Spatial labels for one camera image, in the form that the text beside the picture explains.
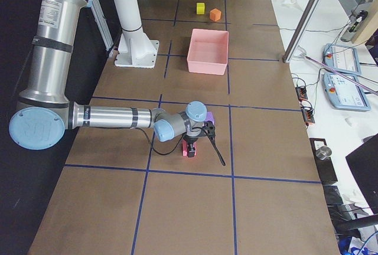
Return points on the aluminium frame post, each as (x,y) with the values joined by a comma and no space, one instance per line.
(300,30)

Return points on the pink foam block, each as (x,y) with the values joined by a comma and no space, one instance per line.
(184,148)

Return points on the orange foam block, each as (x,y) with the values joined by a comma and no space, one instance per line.
(215,15)

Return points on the yellow foam block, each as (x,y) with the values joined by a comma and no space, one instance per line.
(200,8)

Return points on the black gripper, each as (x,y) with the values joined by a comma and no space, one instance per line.
(191,140)

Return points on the lower teach pendant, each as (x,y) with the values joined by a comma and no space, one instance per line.
(343,94)

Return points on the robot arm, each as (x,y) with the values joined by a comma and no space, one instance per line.
(44,112)

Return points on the upper teach pendant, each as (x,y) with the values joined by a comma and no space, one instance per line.
(342,58)

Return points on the metal cup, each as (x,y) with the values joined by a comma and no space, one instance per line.
(323,153)

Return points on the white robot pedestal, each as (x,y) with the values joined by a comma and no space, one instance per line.
(135,48)

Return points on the teach pendant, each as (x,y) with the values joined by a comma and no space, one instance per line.
(342,58)
(343,94)

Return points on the pink plastic bin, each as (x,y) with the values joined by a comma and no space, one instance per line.
(208,51)

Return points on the purple foam block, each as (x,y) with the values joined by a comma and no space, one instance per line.
(210,117)

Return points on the black box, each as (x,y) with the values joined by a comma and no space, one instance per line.
(325,167)

